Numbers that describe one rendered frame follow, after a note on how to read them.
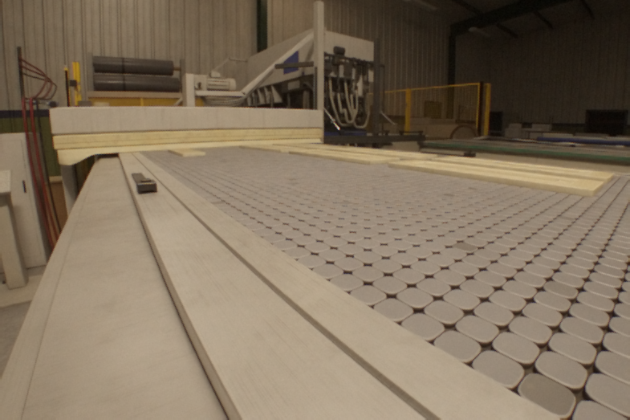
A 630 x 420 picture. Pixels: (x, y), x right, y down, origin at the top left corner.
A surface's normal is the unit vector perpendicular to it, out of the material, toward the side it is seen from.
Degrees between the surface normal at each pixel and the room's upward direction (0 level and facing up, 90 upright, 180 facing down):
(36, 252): 90
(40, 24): 90
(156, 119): 90
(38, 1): 90
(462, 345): 0
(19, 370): 0
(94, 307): 0
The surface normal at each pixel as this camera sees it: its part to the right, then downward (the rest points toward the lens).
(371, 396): 0.00, -0.98
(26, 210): 0.59, 0.15
